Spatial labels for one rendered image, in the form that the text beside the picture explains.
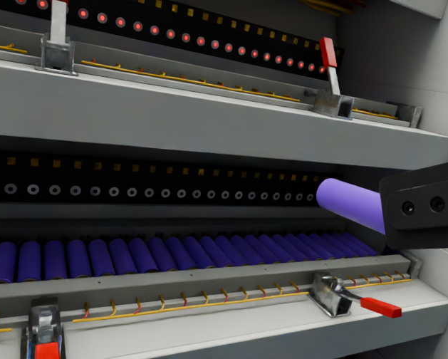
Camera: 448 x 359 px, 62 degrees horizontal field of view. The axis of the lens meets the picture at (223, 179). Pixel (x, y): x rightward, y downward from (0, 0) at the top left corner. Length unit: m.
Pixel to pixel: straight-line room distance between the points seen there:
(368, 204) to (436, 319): 0.35
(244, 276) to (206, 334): 0.07
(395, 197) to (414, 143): 0.32
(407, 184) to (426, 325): 0.36
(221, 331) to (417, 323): 0.25
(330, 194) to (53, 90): 0.19
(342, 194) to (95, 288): 0.21
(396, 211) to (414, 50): 0.45
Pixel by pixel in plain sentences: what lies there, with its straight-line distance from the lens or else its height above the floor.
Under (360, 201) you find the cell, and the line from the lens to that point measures 0.20.
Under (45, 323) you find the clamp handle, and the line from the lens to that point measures 0.29.
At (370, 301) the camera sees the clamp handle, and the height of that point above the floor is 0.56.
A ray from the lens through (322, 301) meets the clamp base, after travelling 0.41.
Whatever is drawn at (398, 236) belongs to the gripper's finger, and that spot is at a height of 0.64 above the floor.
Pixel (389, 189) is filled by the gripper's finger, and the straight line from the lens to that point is 0.18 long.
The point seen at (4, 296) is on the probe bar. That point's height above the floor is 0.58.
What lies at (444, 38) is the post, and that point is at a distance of 0.58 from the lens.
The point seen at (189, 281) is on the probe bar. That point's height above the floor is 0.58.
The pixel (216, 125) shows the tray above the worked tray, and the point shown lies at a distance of 0.31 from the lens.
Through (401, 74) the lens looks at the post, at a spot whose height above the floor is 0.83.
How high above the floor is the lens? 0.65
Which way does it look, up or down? 3 degrees up
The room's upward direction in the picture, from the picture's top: 1 degrees clockwise
